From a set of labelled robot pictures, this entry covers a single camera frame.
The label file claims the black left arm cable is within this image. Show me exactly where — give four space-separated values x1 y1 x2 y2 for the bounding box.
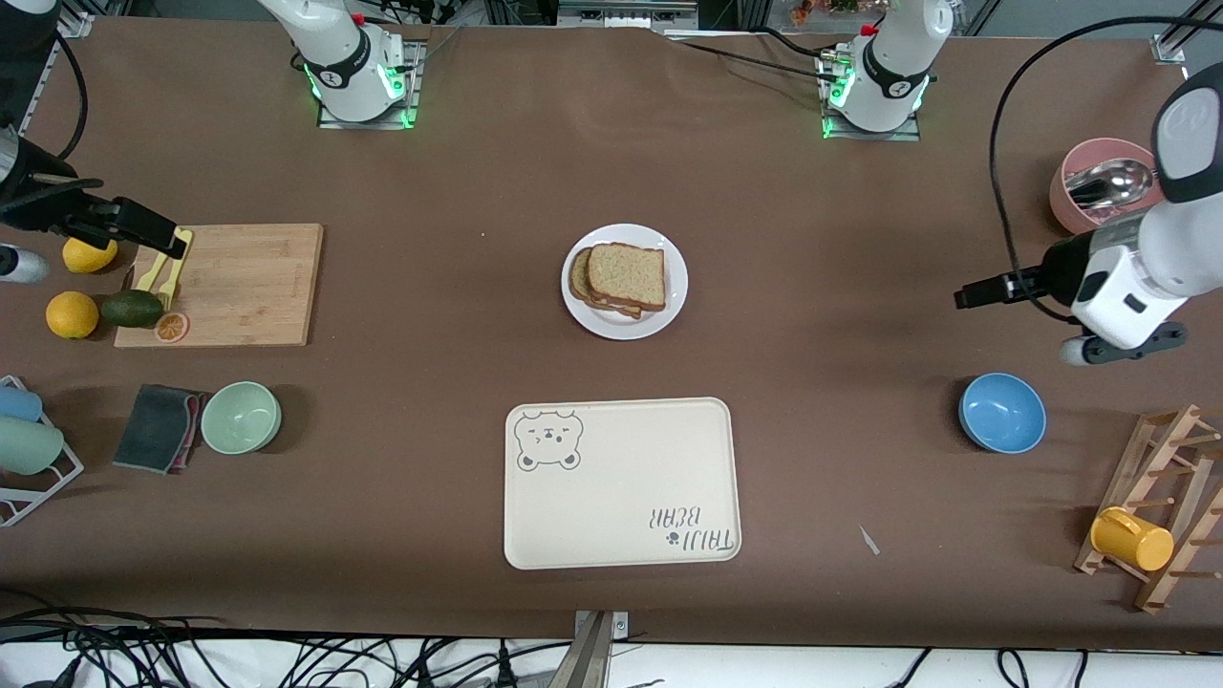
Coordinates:
988 14 1223 324

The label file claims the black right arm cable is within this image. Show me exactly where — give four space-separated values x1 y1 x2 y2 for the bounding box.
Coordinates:
53 32 89 161

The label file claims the pale green bowl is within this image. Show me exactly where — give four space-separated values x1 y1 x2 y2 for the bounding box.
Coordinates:
200 381 283 456

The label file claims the pink bowl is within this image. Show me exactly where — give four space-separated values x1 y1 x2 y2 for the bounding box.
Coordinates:
1049 139 1162 235

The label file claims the green avocado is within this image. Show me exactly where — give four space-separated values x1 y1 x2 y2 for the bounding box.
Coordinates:
99 290 165 329

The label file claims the yellow lemon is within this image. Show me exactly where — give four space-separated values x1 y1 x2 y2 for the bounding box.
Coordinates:
45 290 100 340
62 237 119 275

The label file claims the cream bear print tray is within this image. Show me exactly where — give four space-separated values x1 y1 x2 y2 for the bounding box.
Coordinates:
504 397 743 571

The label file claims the metal ladle spoon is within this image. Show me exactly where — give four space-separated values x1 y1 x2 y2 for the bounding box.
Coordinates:
1065 160 1157 211

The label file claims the plain bread slice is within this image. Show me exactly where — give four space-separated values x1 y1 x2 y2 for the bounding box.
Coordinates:
586 243 667 312

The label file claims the grey metal box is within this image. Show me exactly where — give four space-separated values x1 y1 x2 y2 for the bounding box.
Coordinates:
557 0 700 30

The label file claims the light blue cup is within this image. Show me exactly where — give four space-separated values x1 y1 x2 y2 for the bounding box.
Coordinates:
0 384 44 423

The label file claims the grey folded cloth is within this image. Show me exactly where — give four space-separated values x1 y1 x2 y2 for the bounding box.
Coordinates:
113 383 206 476

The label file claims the metal table clamp bracket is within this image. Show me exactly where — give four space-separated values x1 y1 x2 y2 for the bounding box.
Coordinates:
549 610 630 688

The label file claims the wooden cutting board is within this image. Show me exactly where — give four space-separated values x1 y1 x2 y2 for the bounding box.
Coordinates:
114 224 324 349

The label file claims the yellow plastic fork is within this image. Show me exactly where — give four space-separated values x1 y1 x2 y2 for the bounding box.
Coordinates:
158 229 194 312

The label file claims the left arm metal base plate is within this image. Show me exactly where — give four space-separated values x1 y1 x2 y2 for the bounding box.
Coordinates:
820 53 923 142

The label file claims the pale green cup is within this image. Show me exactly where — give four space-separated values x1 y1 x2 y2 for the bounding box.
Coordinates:
0 416 65 476

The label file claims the wooden cup rack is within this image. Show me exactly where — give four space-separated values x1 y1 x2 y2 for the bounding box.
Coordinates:
1073 403 1223 614

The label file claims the black table cable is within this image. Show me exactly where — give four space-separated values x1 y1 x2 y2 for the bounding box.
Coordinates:
669 36 842 77

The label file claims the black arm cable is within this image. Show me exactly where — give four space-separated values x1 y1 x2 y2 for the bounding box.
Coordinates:
988 14 1223 324
53 32 89 161

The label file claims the colourful flower decoration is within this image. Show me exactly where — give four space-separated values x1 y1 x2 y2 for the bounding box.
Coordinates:
789 0 866 27

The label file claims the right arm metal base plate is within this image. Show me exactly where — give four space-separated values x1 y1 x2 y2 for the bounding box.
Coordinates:
317 38 423 131

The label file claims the yellow cup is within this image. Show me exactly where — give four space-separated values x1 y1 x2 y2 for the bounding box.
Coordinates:
1090 506 1175 572

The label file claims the white wire rack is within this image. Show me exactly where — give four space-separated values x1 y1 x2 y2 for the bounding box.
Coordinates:
0 375 85 528

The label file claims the blue bowl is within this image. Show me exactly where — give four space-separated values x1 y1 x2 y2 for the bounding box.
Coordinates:
958 372 1048 455

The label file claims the white round plate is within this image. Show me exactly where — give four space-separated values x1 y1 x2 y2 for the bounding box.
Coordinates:
561 224 689 341

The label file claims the aluminium frame profile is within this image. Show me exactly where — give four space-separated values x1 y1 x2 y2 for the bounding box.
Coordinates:
1151 0 1223 65

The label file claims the black floor cable bundle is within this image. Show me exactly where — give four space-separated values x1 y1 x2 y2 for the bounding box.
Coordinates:
0 592 574 688

